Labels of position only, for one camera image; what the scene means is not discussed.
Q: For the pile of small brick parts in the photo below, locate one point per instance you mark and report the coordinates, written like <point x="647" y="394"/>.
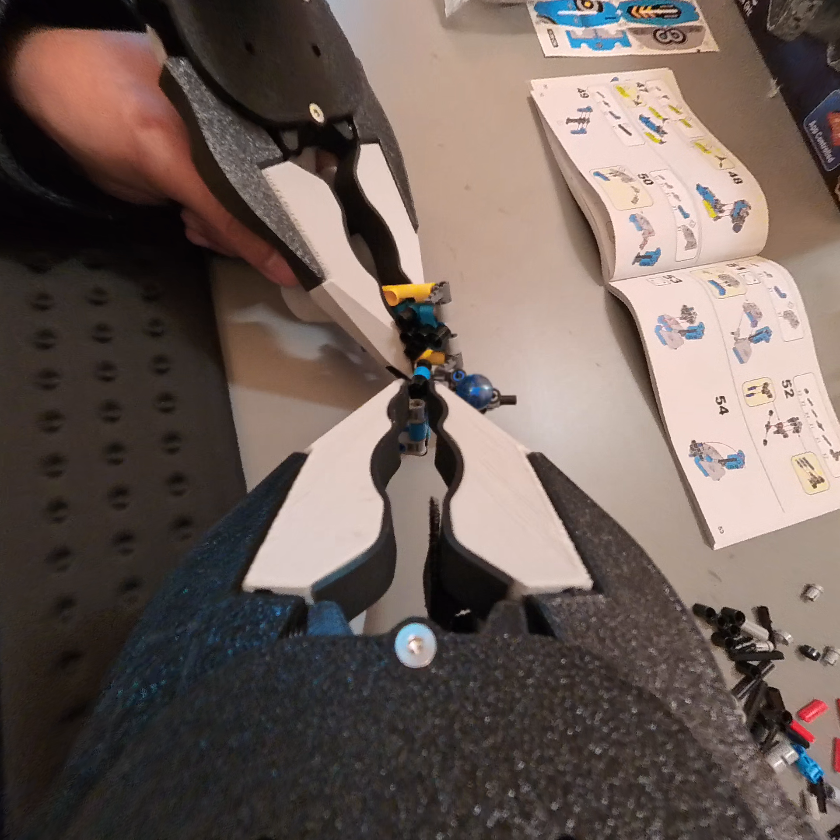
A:
<point x="775" y="683"/>

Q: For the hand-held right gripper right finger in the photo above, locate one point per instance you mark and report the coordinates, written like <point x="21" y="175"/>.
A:
<point x="512" y="525"/>

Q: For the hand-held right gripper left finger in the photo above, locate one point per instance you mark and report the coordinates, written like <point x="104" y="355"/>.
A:
<point x="315" y="525"/>

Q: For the toy kit box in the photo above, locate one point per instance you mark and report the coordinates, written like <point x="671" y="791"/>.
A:
<point x="814" y="79"/>

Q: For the black studded mat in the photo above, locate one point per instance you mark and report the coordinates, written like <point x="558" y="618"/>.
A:
<point x="105" y="460"/>

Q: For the person's left forearm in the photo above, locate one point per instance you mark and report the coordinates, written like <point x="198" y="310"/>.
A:
<point x="66" y="16"/>

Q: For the building instruction booklet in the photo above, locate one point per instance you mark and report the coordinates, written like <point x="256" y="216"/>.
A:
<point x="696" y="289"/>

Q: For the person's left hand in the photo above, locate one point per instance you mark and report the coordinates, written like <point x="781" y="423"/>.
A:
<point x="105" y="118"/>

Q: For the black gear brick assembly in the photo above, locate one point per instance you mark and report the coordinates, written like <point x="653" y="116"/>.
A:
<point x="453" y="387"/>

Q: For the blue sticker sheet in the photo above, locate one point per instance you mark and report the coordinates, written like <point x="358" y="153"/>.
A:
<point x="624" y="26"/>

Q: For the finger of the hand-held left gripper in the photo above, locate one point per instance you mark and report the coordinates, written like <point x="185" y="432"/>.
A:
<point x="394" y="210"/>
<point x="322" y="236"/>

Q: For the blue yellow brick assembly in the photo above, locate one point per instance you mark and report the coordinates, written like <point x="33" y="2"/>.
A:
<point x="414" y="309"/>

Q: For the grey desk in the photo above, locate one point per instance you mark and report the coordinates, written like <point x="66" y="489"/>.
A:
<point x="525" y="236"/>

